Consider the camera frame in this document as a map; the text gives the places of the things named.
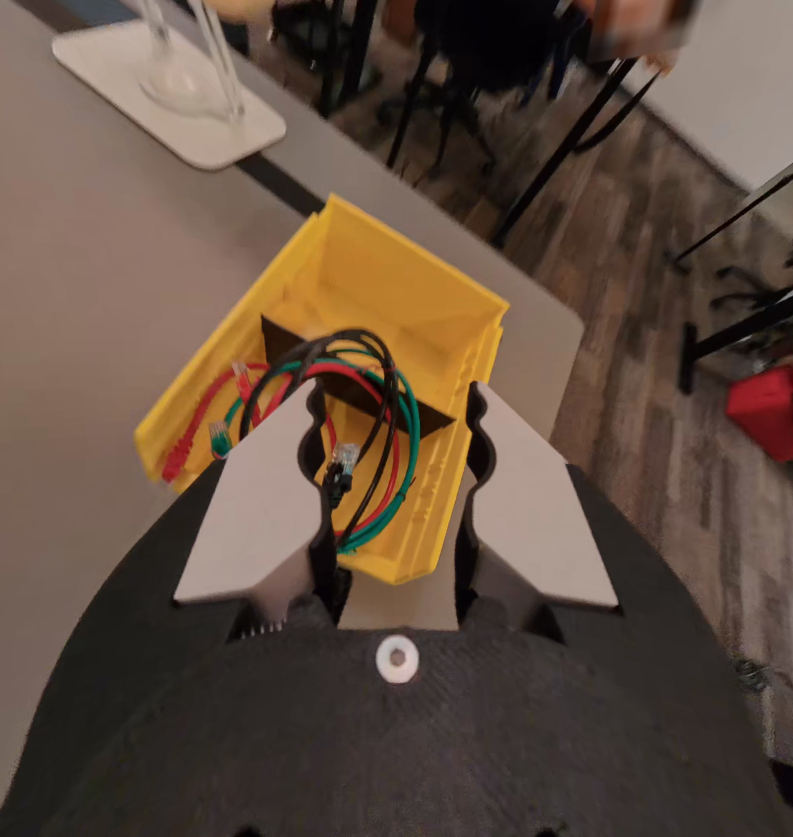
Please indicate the black office chair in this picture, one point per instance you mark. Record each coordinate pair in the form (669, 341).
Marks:
(488, 52)

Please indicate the yellow plastic bin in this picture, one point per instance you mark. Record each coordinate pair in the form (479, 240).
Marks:
(383, 281)

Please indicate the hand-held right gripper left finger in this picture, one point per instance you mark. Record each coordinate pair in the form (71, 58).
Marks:
(252, 510)

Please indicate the red floor bin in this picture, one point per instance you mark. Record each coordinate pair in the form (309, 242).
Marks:
(772, 412)

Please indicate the white table with black legs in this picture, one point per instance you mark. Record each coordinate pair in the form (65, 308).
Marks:
(730, 98)

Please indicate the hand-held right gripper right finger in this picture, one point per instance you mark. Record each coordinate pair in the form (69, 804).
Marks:
(540, 523)

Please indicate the white stand with wooden board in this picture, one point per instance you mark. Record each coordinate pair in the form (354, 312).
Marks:
(193, 137)

